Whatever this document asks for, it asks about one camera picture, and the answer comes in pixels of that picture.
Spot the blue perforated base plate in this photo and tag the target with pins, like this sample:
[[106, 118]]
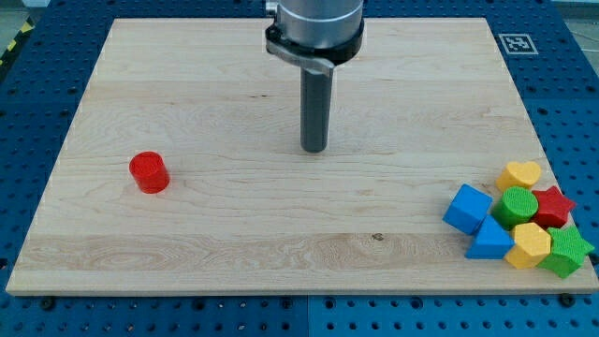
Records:
[[43, 87]]

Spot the wooden board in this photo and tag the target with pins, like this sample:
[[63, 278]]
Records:
[[427, 106]]

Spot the green cylinder block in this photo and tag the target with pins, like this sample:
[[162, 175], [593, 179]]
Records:
[[516, 206]]

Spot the yellow hexagon block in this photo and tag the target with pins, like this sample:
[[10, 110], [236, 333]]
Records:
[[532, 244]]

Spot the green star block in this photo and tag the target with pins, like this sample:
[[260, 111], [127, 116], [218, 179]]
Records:
[[567, 252]]

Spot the red cylinder block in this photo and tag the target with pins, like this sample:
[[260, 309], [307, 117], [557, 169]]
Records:
[[149, 172]]

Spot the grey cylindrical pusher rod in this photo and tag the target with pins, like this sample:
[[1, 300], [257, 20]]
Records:
[[315, 97]]

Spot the yellow heart block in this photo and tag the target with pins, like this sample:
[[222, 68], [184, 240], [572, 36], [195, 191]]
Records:
[[519, 174]]

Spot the red star block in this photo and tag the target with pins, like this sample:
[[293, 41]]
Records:
[[553, 208]]

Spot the blue triangle block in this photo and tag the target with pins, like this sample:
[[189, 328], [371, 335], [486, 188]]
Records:
[[491, 241]]

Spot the white fiducial marker tag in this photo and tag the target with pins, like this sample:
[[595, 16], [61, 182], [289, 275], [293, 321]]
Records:
[[518, 44]]

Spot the blue cube block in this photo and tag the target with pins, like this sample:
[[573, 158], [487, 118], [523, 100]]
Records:
[[467, 209]]

